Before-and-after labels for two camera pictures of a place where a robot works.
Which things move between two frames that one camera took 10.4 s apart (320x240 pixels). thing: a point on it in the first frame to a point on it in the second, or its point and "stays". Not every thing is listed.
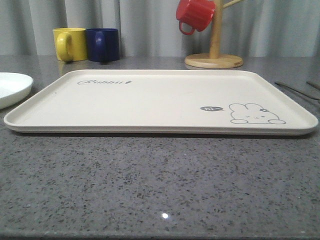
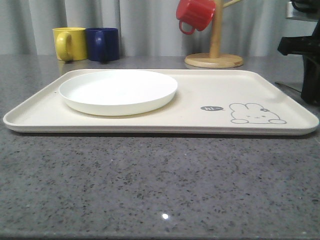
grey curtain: (151, 28) stays
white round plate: (15, 88) to (117, 92)
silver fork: (295, 90) stays
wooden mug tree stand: (214, 60) stays
